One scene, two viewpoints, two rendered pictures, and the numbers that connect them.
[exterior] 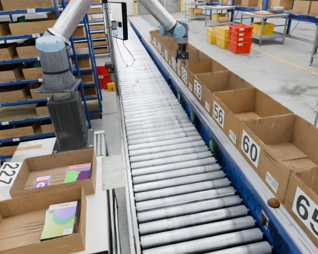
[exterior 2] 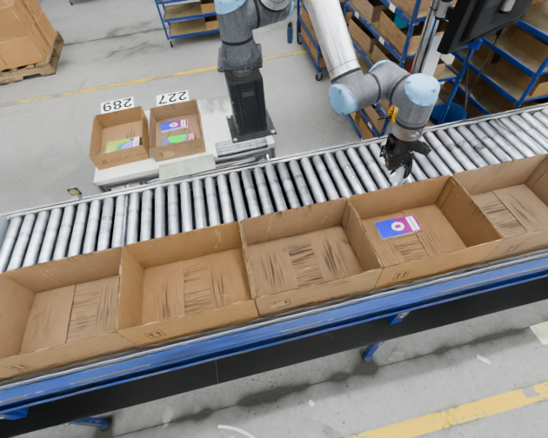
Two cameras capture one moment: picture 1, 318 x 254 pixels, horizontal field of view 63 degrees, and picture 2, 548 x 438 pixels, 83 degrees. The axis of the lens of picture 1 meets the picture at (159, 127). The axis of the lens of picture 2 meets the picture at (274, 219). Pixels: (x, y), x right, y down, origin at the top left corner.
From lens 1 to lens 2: 190 cm
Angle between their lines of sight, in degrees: 68
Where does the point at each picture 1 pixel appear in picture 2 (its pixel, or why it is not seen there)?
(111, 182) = (168, 169)
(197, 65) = (470, 213)
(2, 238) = (124, 126)
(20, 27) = not seen: outside the picture
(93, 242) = (103, 173)
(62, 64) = (225, 33)
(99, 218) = (125, 171)
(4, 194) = not seen: hidden behind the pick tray
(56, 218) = (123, 144)
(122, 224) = not seen: hidden behind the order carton
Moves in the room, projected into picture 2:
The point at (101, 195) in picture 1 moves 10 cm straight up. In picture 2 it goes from (153, 166) to (145, 152)
